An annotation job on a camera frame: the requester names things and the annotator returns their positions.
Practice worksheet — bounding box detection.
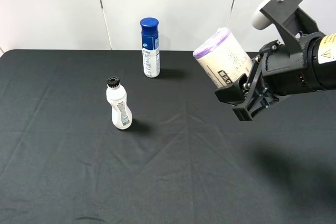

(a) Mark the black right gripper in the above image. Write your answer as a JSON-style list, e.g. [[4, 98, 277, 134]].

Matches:
[[215, 32, 327, 121]]

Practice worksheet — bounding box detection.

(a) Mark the purple garbage bag roll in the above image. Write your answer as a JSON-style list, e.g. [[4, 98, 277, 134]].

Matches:
[[193, 27, 253, 88]]

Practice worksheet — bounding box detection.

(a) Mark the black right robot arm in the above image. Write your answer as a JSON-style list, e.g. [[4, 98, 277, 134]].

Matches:
[[215, 34, 335, 121]]

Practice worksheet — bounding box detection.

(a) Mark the blue capped spray can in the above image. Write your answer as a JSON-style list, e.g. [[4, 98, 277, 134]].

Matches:
[[140, 17, 160, 78]]

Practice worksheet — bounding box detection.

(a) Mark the white bottle with black cap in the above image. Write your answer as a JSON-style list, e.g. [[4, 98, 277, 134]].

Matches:
[[106, 77, 133, 130]]

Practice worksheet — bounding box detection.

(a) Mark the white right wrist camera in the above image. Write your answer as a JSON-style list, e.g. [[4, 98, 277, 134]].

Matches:
[[251, 0, 320, 49]]

